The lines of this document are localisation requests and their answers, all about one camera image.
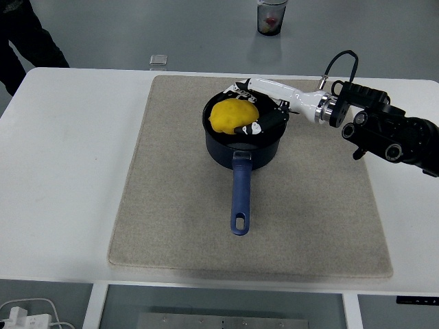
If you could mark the beige felt mat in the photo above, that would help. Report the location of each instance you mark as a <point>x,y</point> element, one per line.
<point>178,212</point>

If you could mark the grey metal plate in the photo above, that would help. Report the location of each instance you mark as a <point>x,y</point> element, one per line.
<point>223,322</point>

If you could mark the white table leg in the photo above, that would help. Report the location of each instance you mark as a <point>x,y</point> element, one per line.
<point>351,312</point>
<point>94,308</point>

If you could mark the white power strip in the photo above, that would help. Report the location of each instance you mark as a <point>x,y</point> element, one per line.
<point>31,321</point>

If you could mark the small clear plastic box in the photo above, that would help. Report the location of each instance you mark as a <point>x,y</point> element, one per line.
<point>158,60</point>

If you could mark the person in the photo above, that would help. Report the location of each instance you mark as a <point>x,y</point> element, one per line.
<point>24,37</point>

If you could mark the black table control panel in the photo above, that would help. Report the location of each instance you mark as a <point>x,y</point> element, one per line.
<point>416,299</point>

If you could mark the dark bin with clear liner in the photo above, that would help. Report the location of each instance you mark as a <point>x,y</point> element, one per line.
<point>271,20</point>

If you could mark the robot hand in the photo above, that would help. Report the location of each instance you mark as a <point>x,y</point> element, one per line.
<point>295,97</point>

